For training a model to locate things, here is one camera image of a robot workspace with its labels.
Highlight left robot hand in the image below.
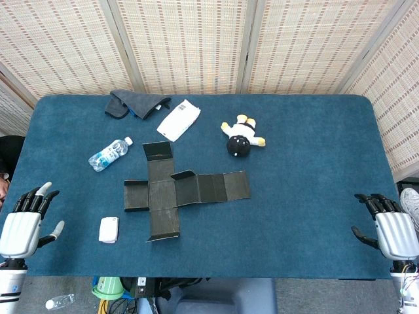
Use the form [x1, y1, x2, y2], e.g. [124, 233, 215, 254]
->
[0, 181, 65, 260]

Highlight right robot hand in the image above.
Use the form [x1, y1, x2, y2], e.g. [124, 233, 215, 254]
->
[351, 193, 419, 262]

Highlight black cardboard box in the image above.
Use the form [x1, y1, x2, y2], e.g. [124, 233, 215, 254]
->
[123, 141, 252, 243]

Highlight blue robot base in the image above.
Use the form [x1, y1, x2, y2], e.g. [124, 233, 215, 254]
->
[136, 277, 278, 314]

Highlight black box with white label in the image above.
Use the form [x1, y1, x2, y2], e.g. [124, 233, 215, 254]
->
[126, 277, 158, 299]

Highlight white sneaker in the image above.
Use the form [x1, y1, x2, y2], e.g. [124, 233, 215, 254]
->
[400, 187, 419, 234]

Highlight crushed clear plastic bottle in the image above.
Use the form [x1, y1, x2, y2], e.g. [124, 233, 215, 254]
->
[45, 293, 76, 311]

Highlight person in black clothing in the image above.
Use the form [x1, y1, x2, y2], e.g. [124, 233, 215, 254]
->
[0, 135, 26, 210]

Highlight pink tissue pack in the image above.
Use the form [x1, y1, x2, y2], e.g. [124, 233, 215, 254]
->
[98, 217, 120, 245]

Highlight blue felt table cover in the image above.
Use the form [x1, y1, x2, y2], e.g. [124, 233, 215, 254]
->
[0, 94, 417, 281]

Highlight green plastic cup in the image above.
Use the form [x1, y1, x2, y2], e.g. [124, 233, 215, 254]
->
[91, 276, 126, 300]

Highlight clear plastic water bottle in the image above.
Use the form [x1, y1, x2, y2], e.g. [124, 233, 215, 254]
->
[88, 136, 134, 173]

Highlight woven bamboo screen panel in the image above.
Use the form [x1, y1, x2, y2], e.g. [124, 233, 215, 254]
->
[242, 0, 407, 96]
[0, 63, 39, 137]
[0, 0, 135, 99]
[340, 0, 419, 183]
[107, 0, 256, 96]

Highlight grey folded cloth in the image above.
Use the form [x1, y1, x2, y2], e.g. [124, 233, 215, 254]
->
[104, 90, 172, 121]

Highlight black and white plush doll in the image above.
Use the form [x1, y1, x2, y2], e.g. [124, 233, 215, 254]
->
[221, 114, 266, 158]

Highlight white wet wipes pack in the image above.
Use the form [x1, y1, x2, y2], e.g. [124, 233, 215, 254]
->
[156, 99, 202, 143]

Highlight coloured right wrist wires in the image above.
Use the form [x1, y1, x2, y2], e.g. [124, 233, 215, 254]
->
[399, 263, 419, 307]

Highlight black cable bundle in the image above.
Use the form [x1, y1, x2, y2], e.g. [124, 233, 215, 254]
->
[156, 277, 210, 300]

